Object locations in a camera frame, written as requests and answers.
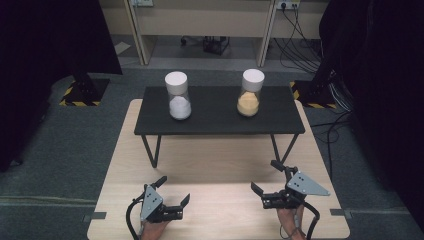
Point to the black yellow striped base plate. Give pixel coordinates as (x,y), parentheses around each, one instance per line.
(68,91)
(320,98)

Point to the dark curtain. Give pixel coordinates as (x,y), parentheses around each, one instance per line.
(43,66)
(390,83)

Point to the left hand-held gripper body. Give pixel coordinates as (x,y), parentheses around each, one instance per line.
(151,201)

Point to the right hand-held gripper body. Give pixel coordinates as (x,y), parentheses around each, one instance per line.
(305,185)

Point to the flat grey card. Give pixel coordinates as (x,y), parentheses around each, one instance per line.
(122,47)

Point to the white wall socket with plugs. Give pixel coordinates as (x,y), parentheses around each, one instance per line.
(288,3)

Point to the person's right hand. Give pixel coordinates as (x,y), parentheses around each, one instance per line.
(290,223)

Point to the black box under desk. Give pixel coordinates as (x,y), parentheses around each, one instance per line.
(216,44)

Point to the clear jar of yellow powder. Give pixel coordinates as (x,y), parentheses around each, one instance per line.
(250,93)

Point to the clear jar of white powder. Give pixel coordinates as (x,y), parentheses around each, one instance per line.
(178,96)

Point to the black metal shelf rack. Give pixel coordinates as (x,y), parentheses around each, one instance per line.
(218,113)

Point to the grey tape strip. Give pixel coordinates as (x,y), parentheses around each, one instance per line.
(95,216)
(340,212)

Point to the beige desk frame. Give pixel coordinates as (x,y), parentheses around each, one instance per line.
(203,20)

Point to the person's left hand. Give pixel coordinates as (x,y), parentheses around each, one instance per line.
(155,230)

